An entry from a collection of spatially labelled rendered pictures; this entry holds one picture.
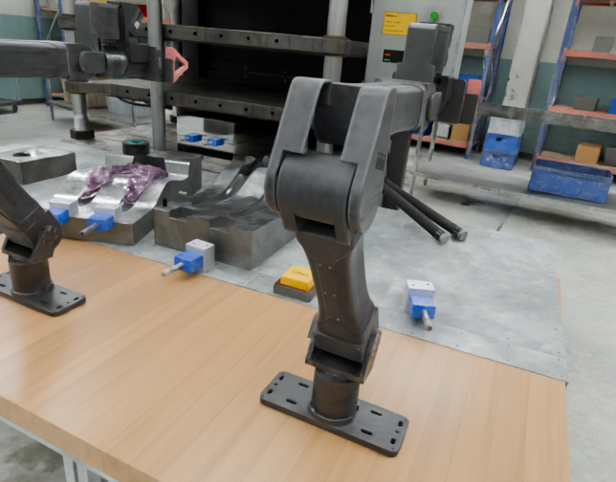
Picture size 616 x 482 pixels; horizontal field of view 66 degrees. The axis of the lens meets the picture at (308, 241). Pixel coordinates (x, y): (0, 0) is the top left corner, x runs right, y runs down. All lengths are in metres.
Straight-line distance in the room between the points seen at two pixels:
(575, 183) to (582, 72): 3.07
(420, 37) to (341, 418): 0.50
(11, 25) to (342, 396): 8.52
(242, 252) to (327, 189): 0.66
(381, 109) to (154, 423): 0.48
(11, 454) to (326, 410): 1.37
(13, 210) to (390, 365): 0.66
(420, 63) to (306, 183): 0.32
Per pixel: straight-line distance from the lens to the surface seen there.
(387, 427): 0.68
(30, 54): 0.91
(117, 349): 0.83
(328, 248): 0.45
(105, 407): 0.72
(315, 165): 0.41
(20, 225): 0.92
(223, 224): 1.10
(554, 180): 4.58
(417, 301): 0.92
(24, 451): 1.88
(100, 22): 1.01
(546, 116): 4.31
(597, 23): 7.46
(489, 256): 1.31
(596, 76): 7.43
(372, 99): 0.41
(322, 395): 0.65
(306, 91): 0.44
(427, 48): 0.68
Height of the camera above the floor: 1.26
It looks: 22 degrees down
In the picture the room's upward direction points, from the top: 5 degrees clockwise
